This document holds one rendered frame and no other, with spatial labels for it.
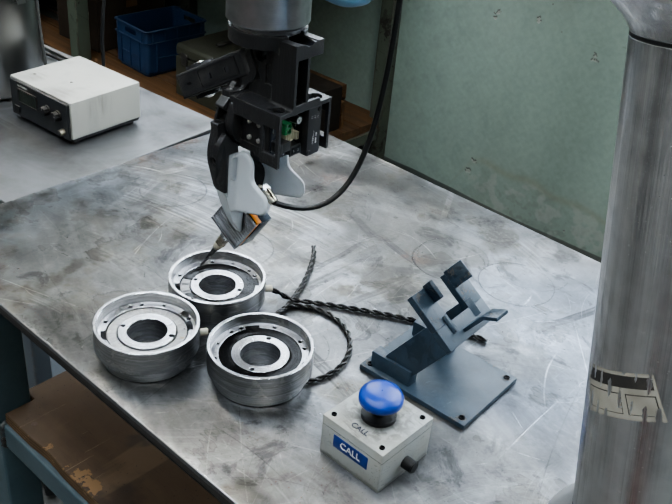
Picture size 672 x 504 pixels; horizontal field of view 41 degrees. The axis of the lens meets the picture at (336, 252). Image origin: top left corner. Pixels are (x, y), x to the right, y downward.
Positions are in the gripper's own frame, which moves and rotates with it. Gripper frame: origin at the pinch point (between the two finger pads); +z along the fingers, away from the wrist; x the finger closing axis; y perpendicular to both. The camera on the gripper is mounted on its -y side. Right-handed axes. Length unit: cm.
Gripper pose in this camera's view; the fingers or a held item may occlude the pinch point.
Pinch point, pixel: (245, 210)
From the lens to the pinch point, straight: 91.8
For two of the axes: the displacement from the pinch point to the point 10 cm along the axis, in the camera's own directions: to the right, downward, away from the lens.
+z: -0.8, 8.4, 5.3
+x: 6.4, -3.7, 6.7
